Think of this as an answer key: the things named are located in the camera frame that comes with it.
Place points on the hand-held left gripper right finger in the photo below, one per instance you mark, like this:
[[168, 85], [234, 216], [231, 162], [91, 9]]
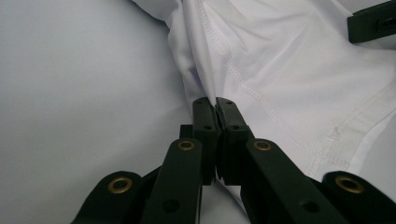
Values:
[[271, 174]]

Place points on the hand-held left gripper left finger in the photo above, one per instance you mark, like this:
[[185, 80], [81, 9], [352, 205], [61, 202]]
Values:
[[183, 177]]

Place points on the white shorts with black waistband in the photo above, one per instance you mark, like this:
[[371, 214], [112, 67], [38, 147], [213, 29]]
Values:
[[280, 62]]

